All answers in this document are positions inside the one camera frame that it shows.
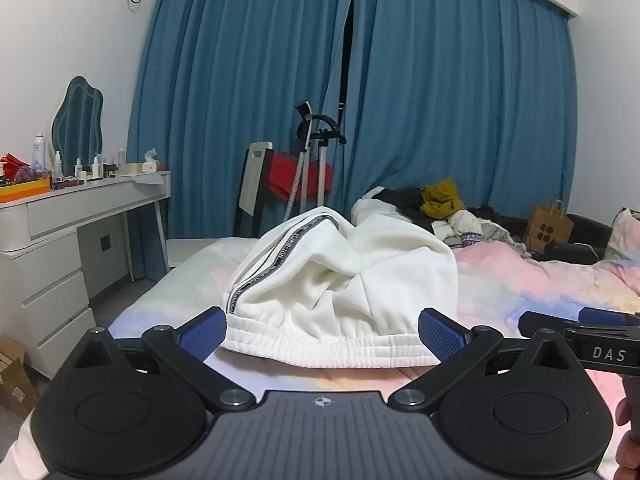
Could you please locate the pastel pillow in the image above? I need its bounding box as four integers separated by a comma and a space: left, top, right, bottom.
605, 207, 640, 262

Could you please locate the white garment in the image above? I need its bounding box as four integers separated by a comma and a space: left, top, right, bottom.
350, 195, 426, 227

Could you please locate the cardboard box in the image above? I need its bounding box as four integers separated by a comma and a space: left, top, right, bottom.
0, 335, 40, 419

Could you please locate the white tissue box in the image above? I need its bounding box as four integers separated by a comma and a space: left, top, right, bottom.
139, 147, 162, 175

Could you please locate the orange box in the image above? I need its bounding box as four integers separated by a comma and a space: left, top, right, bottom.
0, 177, 53, 204

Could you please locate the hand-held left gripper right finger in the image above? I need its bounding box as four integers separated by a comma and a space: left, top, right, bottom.
387, 307, 583, 411

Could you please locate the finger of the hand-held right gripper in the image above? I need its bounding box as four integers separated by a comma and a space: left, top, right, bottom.
518, 311, 601, 340
577, 307, 640, 330

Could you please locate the person's right hand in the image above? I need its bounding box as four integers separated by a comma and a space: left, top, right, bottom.
614, 396, 640, 480

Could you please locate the grey puffer jacket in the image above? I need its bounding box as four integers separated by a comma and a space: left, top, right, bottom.
432, 209, 527, 257

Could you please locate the wavy-framed mirror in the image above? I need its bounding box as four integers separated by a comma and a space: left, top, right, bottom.
51, 76, 105, 177

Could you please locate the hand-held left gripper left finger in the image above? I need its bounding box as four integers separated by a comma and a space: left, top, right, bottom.
64, 306, 257, 411

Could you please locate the mustard yellow cloth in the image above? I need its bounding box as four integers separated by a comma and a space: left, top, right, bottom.
420, 177, 467, 221

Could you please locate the blue curtain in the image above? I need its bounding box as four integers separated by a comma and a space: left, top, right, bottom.
340, 0, 577, 228
125, 0, 357, 267

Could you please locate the white vanity desk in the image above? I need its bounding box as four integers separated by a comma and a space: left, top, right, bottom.
0, 170, 172, 380

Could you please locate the brown paper bag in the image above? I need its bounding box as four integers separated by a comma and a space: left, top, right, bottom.
522, 199, 575, 256

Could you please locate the black armchair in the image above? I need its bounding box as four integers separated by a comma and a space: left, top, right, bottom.
500, 212, 617, 264

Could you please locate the black cloth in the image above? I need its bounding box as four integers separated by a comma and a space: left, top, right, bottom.
372, 186, 437, 234

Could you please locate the red gift bag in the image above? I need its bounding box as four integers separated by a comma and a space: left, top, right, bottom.
0, 152, 31, 182

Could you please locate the red cloth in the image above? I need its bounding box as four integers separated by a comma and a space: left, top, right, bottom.
267, 151, 335, 206

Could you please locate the black chair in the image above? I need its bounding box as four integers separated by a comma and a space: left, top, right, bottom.
232, 141, 275, 239

